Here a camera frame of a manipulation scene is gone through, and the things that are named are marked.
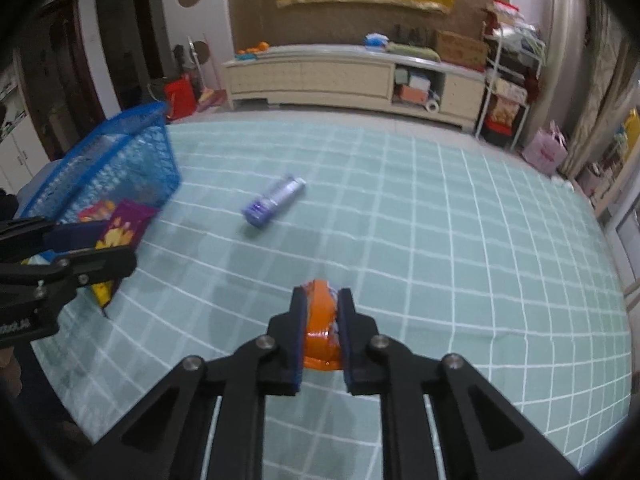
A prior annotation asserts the purple yellow chip bag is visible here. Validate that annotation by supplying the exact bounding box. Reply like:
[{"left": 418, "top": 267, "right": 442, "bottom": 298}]
[{"left": 91, "top": 200, "right": 160, "bottom": 309}]

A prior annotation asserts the orange sausage stick packet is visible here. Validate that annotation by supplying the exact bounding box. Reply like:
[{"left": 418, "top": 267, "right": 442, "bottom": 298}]
[{"left": 303, "top": 280, "right": 342, "bottom": 372}]

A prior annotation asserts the purple Doublemint gum box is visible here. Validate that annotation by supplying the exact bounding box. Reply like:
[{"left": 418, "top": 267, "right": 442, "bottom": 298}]
[{"left": 242, "top": 174, "right": 306, "bottom": 229}]

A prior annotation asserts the large red silver snack bag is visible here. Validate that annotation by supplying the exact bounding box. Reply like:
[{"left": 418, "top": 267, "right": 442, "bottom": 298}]
[{"left": 77, "top": 200, "right": 116, "bottom": 222}]

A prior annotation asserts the person's left hand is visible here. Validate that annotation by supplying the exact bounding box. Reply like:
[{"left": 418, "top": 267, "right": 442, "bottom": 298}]
[{"left": 0, "top": 348, "right": 23, "bottom": 398}]

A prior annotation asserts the blue plastic basket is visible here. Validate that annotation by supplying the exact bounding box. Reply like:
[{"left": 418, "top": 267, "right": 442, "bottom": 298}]
[{"left": 20, "top": 102, "right": 181, "bottom": 223}]

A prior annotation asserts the teal checkered tablecloth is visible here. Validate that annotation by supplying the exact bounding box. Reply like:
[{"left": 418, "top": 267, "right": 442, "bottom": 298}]
[{"left": 34, "top": 120, "right": 631, "bottom": 469}]

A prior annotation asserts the red paper bag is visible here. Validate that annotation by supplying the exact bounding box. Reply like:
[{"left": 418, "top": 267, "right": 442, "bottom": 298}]
[{"left": 164, "top": 74, "right": 198, "bottom": 122}]

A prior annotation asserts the broom and dustpan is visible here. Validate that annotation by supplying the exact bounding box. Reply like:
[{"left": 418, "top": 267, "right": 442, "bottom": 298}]
[{"left": 185, "top": 34, "right": 229, "bottom": 114}]

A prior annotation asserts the plate of oranges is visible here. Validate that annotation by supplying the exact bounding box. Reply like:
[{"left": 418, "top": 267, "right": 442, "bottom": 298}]
[{"left": 235, "top": 41, "right": 270, "bottom": 61}]

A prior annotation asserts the pink tote bag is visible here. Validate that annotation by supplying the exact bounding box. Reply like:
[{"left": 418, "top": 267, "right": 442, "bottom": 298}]
[{"left": 522, "top": 120, "right": 567, "bottom": 177}]

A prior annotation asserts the standing air conditioner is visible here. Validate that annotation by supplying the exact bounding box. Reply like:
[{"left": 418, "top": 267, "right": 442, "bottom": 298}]
[{"left": 530, "top": 0, "right": 589, "bottom": 128}]

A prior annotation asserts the cream TV cabinet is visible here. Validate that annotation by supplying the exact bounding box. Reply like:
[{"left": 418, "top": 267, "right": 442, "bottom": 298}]
[{"left": 222, "top": 44, "right": 485, "bottom": 132}]

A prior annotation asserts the patterned curtain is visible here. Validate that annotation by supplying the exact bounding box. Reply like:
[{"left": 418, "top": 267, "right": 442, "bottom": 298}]
[{"left": 564, "top": 0, "right": 639, "bottom": 178}]

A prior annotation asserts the white metal shelf rack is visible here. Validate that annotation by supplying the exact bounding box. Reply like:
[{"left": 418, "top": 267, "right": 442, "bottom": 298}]
[{"left": 475, "top": 0, "right": 546, "bottom": 151}]

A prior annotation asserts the cardboard box on cabinet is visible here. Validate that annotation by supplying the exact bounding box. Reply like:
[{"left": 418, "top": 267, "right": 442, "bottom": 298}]
[{"left": 435, "top": 30, "right": 488, "bottom": 72}]

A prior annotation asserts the blue tissue box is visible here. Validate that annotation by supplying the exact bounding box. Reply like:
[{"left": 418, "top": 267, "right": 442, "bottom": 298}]
[{"left": 363, "top": 32, "right": 390, "bottom": 51}]

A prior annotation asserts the green folded cloth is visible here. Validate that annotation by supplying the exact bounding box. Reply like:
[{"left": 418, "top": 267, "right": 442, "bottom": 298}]
[{"left": 385, "top": 42, "right": 440, "bottom": 63}]

